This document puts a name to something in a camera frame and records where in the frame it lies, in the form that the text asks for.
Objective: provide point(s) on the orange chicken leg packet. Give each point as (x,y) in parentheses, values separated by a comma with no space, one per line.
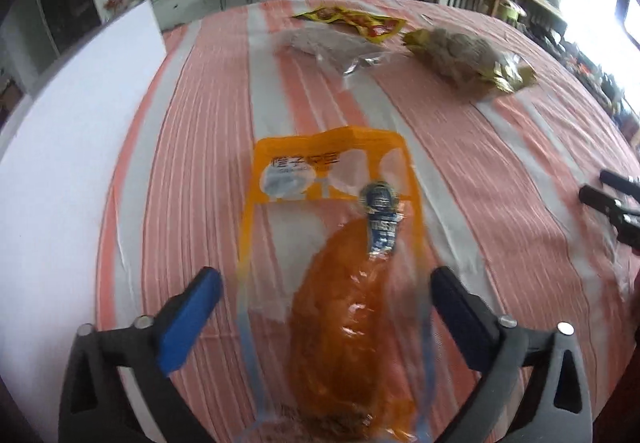
(333,302)

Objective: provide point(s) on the red flower vase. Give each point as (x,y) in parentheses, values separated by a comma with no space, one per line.
(113,7)

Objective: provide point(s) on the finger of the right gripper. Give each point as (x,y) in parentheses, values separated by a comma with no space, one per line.
(625,221)
(627,185)

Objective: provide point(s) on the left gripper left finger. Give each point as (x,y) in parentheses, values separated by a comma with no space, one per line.
(94,406)

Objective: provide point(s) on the yellow red snack packet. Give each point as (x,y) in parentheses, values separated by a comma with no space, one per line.
(374,28)

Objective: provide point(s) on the white cardboard box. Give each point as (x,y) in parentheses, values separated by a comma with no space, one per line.
(55,172)

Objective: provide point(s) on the striped pink white tablecloth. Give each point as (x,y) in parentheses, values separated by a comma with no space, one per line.
(246,155)

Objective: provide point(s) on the green-gold snack bag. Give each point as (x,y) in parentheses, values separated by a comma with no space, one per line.
(471,62)

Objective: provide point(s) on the dark grey snack bag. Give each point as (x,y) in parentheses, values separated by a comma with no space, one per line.
(343,58)

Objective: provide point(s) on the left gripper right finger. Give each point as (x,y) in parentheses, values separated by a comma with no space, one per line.
(555,406)

